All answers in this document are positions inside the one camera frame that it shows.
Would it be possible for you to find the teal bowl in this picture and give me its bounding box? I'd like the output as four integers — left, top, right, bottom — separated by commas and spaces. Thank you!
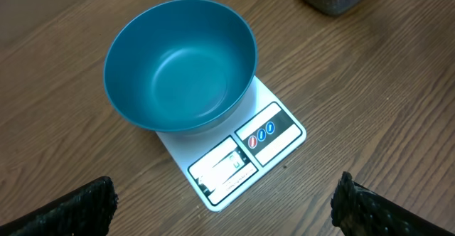
103, 0, 258, 133

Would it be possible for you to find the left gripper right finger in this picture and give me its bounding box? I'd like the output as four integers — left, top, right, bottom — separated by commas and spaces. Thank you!
331, 171, 454, 236

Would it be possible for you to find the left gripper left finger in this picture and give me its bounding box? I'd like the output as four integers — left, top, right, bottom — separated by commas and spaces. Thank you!
1, 176, 118, 236

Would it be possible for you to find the white kitchen scale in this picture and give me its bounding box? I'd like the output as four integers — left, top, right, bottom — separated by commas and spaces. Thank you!
158, 78, 306, 212

